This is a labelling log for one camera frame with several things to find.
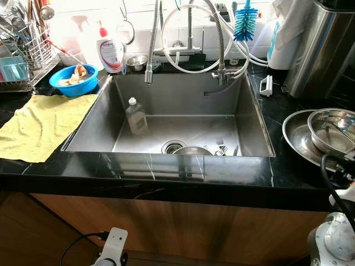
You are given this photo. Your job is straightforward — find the deep steel mixing bowl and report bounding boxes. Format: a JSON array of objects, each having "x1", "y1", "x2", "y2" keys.
[{"x1": 307, "y1": 108, "x2": 355, "y2": 156}]

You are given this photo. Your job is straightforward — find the large shallow steel pan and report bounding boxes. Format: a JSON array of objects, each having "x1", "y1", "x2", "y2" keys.
[{"x1": 282, "y1": 109, "x2": 355, "y2": 168}]

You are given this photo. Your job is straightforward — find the wooden cabinet front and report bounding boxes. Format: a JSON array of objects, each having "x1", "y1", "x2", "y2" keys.
[{"x1": 0, "y1": 191, "x2": 355, "y2": 266}]

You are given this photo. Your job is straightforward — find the tall stainless steel canister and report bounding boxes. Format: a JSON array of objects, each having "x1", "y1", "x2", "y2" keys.
[{"x1": 284, "y1": 0, "x2": 355, "y2": 99}]

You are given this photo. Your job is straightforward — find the steel drain strainer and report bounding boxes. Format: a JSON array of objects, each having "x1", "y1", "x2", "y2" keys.
[{"x1": 161, "y1": 140, "x2": 187, "y2": 155}]

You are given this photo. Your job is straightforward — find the steel fork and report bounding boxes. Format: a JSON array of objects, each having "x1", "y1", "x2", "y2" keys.
[{"x1": 214, "y1": 137, "x2": 229, "y2": 156}]

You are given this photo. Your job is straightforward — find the clear plastic bottle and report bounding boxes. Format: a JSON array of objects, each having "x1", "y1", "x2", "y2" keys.
[{"x1": 125, "y1": 97, "x2": 149, "y2": 136}]

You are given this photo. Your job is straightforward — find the white jug with blue label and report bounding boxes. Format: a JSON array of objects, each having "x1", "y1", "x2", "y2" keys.
[{"x1": 267, "y1": 0, "x2": 317, "y2": 71}]

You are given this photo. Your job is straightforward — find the yellow cloth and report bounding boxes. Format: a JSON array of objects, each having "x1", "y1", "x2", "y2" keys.
[{"x1": 0, "y1": 93, "x2": 98, "y2": 163}]

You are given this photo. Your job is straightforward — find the stainless steel sink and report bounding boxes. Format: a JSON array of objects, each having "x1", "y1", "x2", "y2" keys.
[{"x1": 60, "y1": 72, "x2": 276, "y2": 158}]

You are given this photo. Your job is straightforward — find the blue plastic bowl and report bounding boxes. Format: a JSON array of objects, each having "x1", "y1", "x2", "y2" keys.
[{"x1": 49, "y1": 64, "x2": 99, "y2": 98}]

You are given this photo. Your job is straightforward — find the blue bottle brush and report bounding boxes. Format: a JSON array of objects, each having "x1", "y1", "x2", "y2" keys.
[{"x1": 233, "y1": 0, "x2": 259, "y2": 42}]

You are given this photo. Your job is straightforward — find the dark green sponge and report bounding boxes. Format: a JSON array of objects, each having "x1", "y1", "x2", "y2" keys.
[{"x1": 183, "y1": 53, "x2": 207, "y2": 71}]

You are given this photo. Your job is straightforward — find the brown food scraps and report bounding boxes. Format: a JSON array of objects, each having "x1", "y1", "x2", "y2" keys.
[{"x1": 58, "y1": 64, "x2": 89, "y2": 86}]

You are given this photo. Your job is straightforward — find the white red-capped soap bottle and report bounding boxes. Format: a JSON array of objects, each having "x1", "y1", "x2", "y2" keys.
[{"x1": 95, "y1": 21, "x2": 125, "y2": 74}]

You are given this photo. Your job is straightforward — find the chrome tap pipe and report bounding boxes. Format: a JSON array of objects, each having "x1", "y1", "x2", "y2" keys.
[{"x1": 154, "y1": 6, "x2": 204, "y2": 57}]

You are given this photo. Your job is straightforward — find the chrome spring neck faucet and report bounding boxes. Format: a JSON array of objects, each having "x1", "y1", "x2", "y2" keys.
[{"x1": 145, "y1": 0, "x2": 250, "y2": 86}]

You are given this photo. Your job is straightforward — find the light blue cup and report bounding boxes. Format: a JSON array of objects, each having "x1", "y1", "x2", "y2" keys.
[{"x1": 0, "y1": 55, "x2": 29, "y2": 83}]

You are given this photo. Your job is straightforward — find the steel ladle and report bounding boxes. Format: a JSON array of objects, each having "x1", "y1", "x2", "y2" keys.
[{"x1": 39, "y1": 2, "x2": 56, "y2": 21}]

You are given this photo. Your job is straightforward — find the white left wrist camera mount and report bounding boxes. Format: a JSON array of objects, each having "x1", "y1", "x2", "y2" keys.
[{"x1": 99, "y1": 227, "x2": 128, "y2": 266}]

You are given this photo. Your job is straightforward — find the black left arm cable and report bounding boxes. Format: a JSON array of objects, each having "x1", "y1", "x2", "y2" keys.
[{"x1": 59, "y1": 231, "x2": 109, "y2": 266}]

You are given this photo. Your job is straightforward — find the white handled scrubber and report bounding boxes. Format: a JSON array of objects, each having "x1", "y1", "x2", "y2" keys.
[{"x1": 259, "y1": 75, "x2": 274, "y2": 98}]

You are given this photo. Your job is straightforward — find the white flexible hose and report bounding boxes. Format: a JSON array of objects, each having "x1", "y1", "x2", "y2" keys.
[
  {"x1": 216, "y1": 11, "x2": 270, "y2": 67},
  {"x1": 161, "y1": 4, "x2": 250, "y2": 75}
]

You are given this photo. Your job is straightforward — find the wire dish rack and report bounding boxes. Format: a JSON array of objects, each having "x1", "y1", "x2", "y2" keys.
[{"x1": 0, "y1": 0, "x2": 62, "y2": 93}]

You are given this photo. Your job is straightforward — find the round wire strainer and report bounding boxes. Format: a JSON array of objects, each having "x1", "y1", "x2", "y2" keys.
[{"x1": 118, "y1": 6, "x2": 135, "y2": 46}]

